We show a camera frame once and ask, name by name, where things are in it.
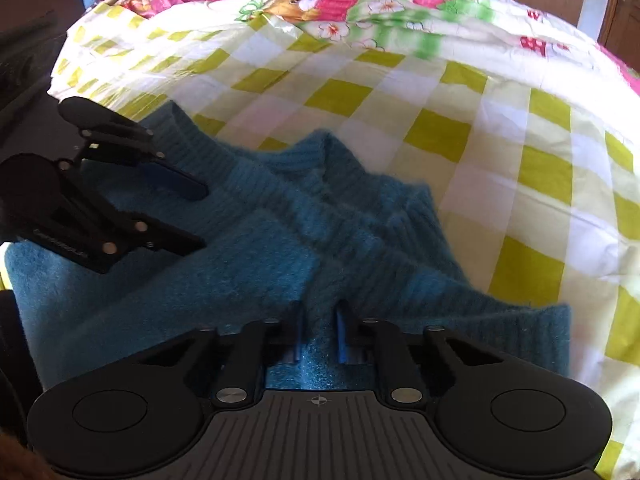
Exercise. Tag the dark wooden headboard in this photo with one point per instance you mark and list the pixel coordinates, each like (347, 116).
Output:
(25, 50)

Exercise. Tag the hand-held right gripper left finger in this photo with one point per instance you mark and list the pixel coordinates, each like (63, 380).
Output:
(300, 332)

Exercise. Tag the printed checked quilt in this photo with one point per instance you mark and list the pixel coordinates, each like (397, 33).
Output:
(450, 125)

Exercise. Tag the wooden door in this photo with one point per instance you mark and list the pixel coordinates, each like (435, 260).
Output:
(622, 20)

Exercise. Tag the teal knitted sweater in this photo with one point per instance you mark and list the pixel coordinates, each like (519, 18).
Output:
(210, 280)

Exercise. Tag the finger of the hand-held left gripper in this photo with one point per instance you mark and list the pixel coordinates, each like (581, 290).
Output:
(165, 240)
(175, 180)

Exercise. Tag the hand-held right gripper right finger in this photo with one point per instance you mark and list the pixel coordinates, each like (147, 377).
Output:
(342, 332)

